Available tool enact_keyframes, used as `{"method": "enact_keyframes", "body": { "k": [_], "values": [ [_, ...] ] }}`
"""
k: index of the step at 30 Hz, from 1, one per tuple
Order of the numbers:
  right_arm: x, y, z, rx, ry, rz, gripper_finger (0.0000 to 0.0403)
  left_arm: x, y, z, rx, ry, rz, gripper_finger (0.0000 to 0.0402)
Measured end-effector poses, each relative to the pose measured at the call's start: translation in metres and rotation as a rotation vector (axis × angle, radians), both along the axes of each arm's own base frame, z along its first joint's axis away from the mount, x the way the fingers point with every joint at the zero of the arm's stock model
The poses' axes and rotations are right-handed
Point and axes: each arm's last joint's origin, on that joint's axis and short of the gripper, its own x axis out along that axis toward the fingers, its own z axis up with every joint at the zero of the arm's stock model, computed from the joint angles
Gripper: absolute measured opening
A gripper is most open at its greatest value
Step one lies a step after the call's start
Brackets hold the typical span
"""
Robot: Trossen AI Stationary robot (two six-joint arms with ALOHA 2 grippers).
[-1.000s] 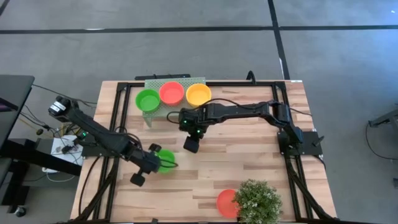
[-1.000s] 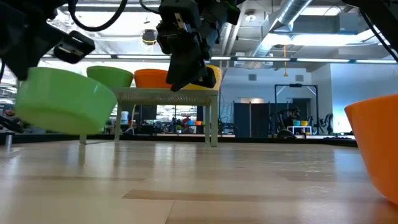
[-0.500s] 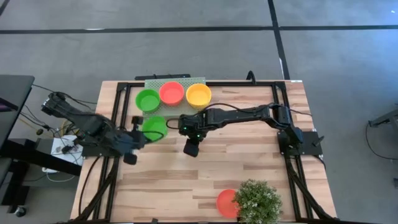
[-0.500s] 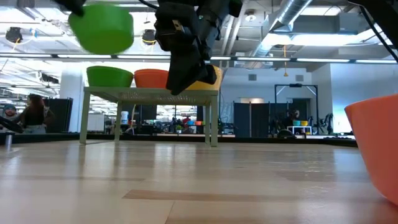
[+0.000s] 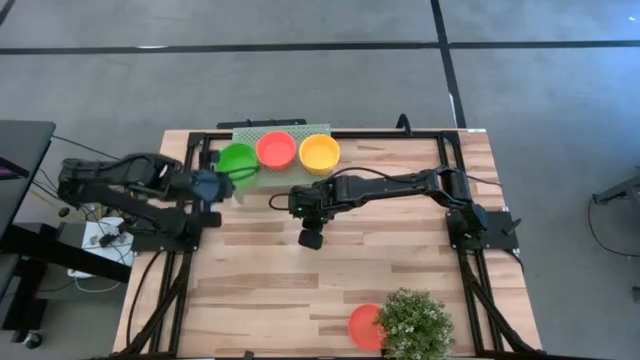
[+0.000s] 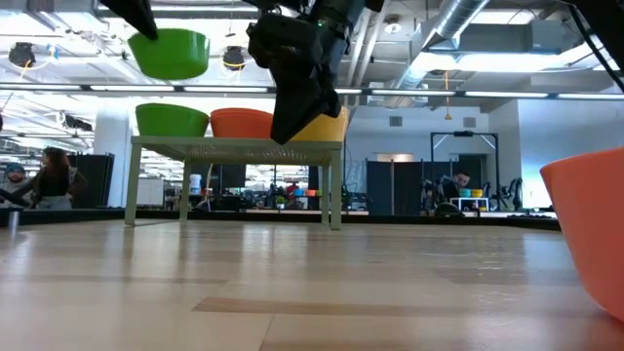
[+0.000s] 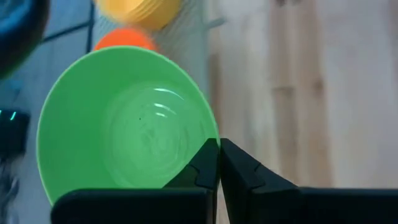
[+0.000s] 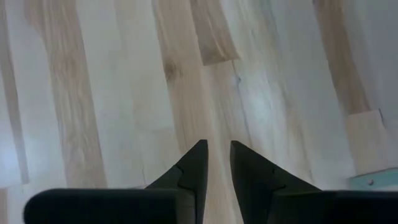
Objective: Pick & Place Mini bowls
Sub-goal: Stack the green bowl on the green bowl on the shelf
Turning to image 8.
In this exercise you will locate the pale green perforated shelf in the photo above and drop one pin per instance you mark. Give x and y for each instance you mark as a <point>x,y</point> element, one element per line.
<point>376,180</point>

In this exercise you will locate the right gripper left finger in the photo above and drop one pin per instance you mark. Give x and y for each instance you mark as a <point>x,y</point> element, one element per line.
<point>140,207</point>

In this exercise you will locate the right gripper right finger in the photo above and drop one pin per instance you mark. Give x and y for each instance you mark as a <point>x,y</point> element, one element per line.
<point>295,207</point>

